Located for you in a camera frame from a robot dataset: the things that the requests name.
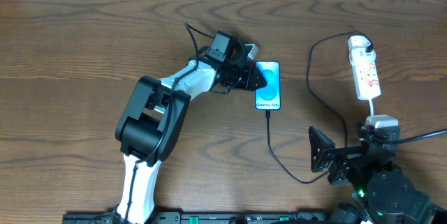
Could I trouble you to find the white USB charger adapter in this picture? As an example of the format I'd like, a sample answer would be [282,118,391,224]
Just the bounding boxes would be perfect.
[348,36,376,66]

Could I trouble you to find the blue Galaxy smartphone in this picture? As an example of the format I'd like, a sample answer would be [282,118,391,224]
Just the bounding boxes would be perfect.
[255,61,281,110]

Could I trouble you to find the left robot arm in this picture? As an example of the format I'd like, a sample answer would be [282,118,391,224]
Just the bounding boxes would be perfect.
[112,31,267,223]

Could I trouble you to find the black USB charging cable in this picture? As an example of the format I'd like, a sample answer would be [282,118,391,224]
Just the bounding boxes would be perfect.
[265,30,374,186]

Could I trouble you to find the white power strip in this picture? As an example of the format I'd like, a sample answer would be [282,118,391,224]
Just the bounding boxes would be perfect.
[347,35,382,100]

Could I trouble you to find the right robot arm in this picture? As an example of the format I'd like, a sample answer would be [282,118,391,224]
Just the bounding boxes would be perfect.
[308,123,446,223]

